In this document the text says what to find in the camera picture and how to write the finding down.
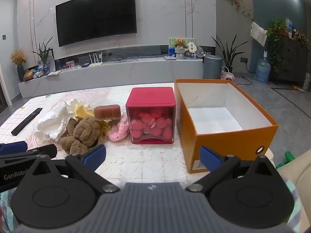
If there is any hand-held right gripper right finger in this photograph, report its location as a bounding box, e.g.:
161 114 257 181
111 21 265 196
186 146 289 194

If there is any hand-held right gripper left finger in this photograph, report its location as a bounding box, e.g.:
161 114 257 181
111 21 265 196
18 144 119 195

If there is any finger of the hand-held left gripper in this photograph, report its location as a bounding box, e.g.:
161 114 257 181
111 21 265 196
0 141 28 155
24 144 58 161

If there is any orange cardboard box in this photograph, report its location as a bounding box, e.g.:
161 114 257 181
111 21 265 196
174 79 279 174

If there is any small brown fuzzy plush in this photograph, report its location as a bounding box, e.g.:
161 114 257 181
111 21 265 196
59 136 89 154

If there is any large brown fuzzy plush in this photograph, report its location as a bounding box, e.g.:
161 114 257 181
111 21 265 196
73 117 101 147

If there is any white cloth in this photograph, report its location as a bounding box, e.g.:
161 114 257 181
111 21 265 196
34 98 84 141
250 22 268 47

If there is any pink crochet piece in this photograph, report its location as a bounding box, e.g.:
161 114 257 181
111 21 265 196
107 115 130 141

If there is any yellow foil packet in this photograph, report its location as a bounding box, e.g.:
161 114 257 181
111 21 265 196
75 104 112 136

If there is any brown rectangular sponge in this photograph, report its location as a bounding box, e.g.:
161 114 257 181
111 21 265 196
93 104 121 121

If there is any red plastic box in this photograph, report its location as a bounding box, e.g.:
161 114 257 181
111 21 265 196
126 87 176 144

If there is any black remote control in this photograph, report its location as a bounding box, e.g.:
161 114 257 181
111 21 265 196
11 107 43 136

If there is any white pink patterned tablecloth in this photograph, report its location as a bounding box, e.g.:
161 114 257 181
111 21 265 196
0 85 274 224

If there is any pile of pink round capsules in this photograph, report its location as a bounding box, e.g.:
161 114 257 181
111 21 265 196
130 109 173 137

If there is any brown round bread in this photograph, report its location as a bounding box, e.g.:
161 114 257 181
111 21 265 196
23 69 37 82

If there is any green toy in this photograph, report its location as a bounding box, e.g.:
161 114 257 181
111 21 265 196
279 151 300 167

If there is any grey stone television console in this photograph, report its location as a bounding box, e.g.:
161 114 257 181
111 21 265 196
18 45 204 99

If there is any vase with dried flowers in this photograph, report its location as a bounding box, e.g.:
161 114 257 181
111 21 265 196
10 49 27 82

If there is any grey round trash bin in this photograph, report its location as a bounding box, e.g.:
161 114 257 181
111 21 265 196
203 55 223 79

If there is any beige sofa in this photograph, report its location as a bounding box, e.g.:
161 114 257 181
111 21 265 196
276 148 311 233

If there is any white router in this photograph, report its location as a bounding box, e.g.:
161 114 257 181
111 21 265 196
88 53 104 67

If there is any green potted grass plant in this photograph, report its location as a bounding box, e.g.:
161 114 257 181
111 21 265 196
31 37 54 72

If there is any blue water jug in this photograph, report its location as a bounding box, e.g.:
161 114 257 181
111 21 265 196
255 58 271 83

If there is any tall leafy floor plant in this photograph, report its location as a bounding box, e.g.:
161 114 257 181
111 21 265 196
211 34 246 74

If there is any dark grey cabinet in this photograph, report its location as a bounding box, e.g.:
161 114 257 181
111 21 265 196
268 36 309 88

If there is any white hanging cloth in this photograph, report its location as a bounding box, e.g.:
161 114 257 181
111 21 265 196
250 22 268 47

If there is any green ivy plant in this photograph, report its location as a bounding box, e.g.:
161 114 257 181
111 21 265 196
266 18 289 72

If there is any hanging vine plant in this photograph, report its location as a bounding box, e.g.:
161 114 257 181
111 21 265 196
221 0 254 21

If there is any black wall television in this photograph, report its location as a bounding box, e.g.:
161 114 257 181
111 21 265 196
55 0 137 47

